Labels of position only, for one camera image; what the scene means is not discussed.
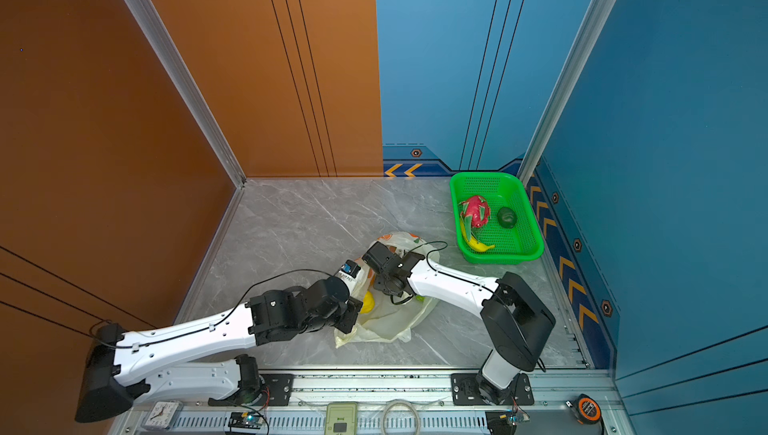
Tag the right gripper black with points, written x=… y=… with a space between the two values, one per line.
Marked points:
x=378 y=284

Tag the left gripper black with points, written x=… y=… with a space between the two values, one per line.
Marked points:
x=354 y=308

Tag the yellow lemon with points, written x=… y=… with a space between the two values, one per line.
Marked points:
x=368 y=303

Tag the translucent yellowish plastic bag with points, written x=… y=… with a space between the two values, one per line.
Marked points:
x=387 y=322

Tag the yellow banana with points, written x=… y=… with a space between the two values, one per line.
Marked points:
x=478 y=246

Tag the pink dragon fruit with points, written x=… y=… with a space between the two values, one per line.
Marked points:
x=474 y=214

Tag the dark green avocado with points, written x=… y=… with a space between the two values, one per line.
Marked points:
x=507 y=218

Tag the green plastic basket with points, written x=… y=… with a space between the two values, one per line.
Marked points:
x=494 y=220

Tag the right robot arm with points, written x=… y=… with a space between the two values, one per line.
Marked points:
x=517 y=321

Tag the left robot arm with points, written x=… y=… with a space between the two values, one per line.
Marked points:
x=120 y=363

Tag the pale green handheld device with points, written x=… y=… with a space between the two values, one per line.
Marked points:
x=341 y=418

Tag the green circuit board left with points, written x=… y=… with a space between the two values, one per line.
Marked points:
x=247 y=422

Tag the small circuit board right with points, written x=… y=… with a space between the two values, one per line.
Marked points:
x=505 y=422

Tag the small analog clock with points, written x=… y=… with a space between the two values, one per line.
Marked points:
x=162 y=416

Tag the orange black tape measure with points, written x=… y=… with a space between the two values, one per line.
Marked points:
x=585 y=409

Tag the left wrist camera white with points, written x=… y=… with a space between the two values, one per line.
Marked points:
x=349 y=274

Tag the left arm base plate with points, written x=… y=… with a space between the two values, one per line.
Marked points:
x=264 y=392

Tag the aluminium front rail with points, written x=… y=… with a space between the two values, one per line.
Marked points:
x=390 y=401

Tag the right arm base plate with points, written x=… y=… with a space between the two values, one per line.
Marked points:
x=474 y=390

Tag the right aluminium corner post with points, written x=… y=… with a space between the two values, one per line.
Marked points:
x=583 y=44

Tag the aluminium corner post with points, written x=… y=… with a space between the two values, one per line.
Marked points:
x=153 y=28
x=583 y=44

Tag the left aluminium corner post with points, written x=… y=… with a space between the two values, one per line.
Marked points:
x=153 y=28

